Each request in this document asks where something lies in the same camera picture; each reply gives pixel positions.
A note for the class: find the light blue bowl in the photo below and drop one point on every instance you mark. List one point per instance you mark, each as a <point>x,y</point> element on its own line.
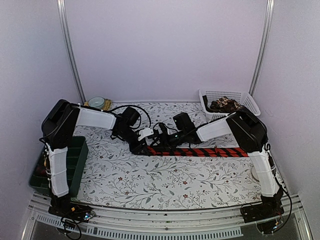
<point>97,102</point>

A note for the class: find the floral patterned table mat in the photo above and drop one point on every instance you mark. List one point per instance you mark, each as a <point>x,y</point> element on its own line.
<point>114,177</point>

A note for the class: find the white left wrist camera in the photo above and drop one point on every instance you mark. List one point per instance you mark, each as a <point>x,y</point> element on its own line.
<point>144,133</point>

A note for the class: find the dark green divided organizer box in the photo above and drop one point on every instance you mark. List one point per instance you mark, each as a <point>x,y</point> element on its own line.
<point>75,162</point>

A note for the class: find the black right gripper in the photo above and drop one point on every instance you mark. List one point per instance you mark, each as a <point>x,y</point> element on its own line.
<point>164,142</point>

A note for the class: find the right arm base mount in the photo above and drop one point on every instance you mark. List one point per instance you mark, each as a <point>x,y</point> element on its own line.
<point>262,211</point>

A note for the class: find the brown patterned tie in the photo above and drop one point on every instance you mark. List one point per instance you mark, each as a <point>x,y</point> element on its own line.
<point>224,105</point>

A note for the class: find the right aluminium frame post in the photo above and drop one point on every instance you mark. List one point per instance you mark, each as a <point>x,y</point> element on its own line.
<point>267,24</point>

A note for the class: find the left aluminium frame post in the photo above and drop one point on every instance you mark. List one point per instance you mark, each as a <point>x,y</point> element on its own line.
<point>61,7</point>

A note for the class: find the white perforated plastic basket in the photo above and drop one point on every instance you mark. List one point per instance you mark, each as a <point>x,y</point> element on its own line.
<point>207,95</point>

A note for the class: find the aluminium frame post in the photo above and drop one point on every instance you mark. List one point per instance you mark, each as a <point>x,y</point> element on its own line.
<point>61,7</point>
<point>267,24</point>

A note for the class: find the white ceramic mug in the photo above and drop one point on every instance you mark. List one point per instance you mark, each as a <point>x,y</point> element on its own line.
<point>254,174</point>

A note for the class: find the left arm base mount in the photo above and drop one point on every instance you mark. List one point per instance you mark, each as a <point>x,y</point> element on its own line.
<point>71,215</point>

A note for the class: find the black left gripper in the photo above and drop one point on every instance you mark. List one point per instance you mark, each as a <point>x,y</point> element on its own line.
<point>136,149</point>

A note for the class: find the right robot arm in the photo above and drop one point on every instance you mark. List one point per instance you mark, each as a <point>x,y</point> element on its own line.
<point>250,135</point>

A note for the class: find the yellow woven coaster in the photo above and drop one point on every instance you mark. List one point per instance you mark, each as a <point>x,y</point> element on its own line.
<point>106,106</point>

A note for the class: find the slotted aluminium front rail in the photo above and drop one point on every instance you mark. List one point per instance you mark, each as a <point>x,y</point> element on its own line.
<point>210,224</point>

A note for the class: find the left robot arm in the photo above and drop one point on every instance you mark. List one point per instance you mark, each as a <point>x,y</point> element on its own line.
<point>59,126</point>

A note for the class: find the dark red rolled tie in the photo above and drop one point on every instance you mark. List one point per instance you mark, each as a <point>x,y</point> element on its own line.
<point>40,171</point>

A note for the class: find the red black striped tie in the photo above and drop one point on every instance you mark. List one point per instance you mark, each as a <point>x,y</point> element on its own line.
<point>232,152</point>

